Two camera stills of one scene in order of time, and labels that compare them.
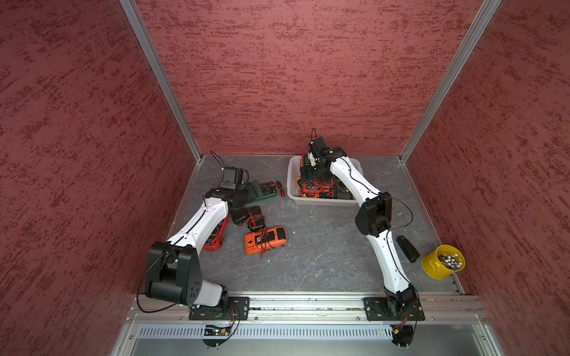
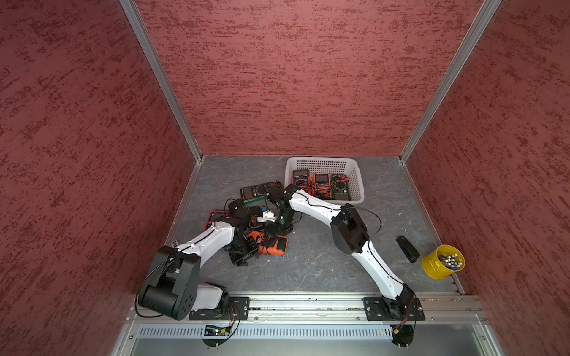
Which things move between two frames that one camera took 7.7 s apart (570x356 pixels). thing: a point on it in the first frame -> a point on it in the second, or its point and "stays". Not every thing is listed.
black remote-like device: (409, 251) stays
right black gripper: (312, 175) -> (269, 229)
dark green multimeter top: (269, 189) stays
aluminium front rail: (326, 308) stays
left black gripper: (252, 195) -> (240, 260)
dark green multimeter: (341, 191) stays
